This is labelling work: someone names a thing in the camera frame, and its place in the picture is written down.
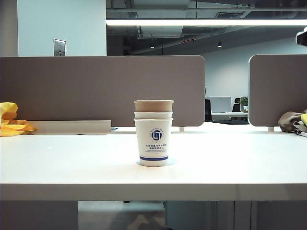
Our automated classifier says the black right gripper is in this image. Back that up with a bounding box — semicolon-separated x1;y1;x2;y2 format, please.
295;26;307;46

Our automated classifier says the brown paper cup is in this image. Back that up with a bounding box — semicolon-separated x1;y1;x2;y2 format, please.
133;99;175;113

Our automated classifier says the white paper cup blue stripe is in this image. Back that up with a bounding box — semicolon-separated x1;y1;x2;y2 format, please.
133;117;174;167
133;111;174;120

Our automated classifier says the narrow grey desk partition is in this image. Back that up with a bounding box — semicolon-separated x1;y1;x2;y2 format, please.
248;54;307;127

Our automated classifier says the brown crumpled bag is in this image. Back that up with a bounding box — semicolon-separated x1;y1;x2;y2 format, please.
278;109;307;138

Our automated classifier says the green potted plant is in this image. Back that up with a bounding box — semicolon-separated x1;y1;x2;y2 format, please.
240;96;249;113

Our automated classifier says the long ceiling light strip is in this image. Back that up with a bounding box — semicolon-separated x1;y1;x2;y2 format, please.
106;19;307;26

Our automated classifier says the black office chair with headrest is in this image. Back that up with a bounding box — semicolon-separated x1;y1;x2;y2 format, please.
232;97;241;113

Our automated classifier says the white background desk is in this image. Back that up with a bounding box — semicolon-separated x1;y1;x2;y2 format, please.
212;112;249;121

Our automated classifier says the white desk screen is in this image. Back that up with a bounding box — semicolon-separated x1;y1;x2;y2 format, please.
205;96;232;113

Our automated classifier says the dark office chair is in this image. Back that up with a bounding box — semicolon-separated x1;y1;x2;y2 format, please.
204;86;213;121

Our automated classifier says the grey desk side panel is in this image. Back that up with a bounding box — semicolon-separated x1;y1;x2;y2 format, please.
251;200;307;230

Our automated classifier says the grey under-desk cabinet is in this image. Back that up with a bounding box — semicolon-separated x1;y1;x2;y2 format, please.
165;200;252;230

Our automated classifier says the wide grey desk partition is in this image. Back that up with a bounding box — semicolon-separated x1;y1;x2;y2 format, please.
0;55;206;127

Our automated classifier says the yellow cloth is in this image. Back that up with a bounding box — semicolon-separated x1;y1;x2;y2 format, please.
0;102;38;137

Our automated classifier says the wide grey desk leg panel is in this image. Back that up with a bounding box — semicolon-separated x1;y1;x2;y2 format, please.
0;200;79;230

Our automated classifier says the metal wall switch plate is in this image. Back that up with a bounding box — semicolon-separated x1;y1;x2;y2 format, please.
53;38;67;57

